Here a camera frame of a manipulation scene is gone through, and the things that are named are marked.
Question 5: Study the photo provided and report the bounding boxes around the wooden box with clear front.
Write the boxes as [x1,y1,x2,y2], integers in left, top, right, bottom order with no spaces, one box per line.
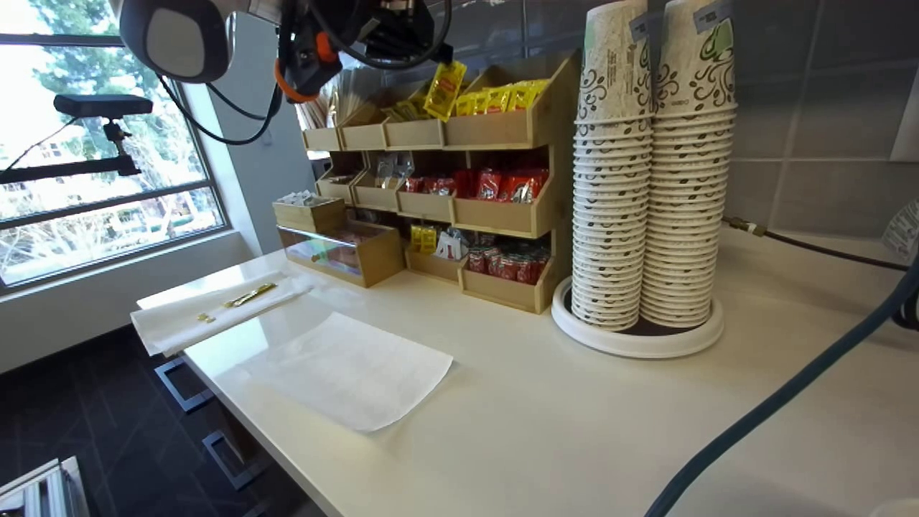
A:
[277,220,406,289]

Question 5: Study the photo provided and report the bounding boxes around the heap of clear packets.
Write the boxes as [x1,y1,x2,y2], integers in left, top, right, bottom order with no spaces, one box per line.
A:
[373,152,416,190]

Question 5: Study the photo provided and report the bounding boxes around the blue hose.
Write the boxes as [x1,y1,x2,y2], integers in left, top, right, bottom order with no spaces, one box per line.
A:
[643,264,919,517]

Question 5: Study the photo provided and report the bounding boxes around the aluminium frame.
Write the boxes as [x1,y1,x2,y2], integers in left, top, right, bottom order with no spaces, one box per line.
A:
[0,457,91,517]

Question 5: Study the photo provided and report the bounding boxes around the gold stick sachet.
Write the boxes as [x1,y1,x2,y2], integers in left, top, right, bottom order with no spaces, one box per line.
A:
[223,282,279,309]

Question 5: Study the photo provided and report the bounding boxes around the window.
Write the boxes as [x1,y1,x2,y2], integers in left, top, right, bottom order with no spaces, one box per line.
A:
[0,0,232,289]

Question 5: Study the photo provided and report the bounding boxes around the row of yellow sachets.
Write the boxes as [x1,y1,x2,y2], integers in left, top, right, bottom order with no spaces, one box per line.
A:
[455,78,551,117]

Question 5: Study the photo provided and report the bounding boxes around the wooden condiment stand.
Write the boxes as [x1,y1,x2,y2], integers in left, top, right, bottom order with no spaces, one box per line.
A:
[302,50,584,316]

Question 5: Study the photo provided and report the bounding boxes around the camera on mount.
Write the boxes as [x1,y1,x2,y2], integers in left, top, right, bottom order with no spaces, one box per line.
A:
[0,93,154,185]

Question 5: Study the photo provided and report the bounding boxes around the white paper sheet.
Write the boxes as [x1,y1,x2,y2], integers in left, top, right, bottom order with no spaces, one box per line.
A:
[239,311,455,434]

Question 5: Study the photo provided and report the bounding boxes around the stack of paper cups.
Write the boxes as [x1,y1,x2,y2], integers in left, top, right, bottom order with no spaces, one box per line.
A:
[640,0,740,330]
[570,0,655,333]

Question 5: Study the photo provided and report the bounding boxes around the bundle of stir sticks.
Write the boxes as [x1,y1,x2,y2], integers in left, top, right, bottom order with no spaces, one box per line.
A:
[296,68,374,131]

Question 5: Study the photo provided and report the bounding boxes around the clear plastic bag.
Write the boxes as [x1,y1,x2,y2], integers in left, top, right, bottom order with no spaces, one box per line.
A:
[881,199,919,267]

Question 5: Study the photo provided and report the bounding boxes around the white round cup holder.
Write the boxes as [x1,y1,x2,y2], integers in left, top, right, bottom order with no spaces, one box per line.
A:
[551,276,725,360]

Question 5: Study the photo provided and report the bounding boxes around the white folded napkin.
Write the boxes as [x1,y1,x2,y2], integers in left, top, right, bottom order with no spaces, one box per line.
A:
[130,276,315,358]

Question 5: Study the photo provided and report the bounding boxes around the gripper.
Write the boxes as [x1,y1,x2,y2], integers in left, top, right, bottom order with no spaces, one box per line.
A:
[359,0,455,67]

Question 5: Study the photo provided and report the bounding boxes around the drawer handle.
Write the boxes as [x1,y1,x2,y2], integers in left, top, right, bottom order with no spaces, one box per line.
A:
[154,356,215,414]
[202,429,268,492]

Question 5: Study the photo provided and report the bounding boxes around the white and red packets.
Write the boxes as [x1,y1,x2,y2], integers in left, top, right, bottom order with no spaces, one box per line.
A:
[434,229,469,261]

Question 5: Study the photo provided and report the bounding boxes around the row of red packets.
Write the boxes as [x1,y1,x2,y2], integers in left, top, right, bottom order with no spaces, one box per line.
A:
[402,168,551,204]

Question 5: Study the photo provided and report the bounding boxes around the orange yellow sachet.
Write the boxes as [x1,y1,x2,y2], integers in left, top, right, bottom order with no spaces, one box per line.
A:
[423,60,468,122]

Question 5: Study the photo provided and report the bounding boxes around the black cable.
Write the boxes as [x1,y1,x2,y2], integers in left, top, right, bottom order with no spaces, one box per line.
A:
[722,215,919,273]

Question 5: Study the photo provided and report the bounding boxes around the heap of yellow sachets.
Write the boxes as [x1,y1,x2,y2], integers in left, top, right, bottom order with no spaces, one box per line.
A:
[381,92,431,123]

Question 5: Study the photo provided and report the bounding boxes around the small wooden box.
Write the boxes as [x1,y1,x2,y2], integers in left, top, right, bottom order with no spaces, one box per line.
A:
[272,195,348,233]

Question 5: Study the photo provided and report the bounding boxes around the heap of red packets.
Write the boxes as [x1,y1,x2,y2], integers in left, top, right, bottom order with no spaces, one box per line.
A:
[467,243,551,285]

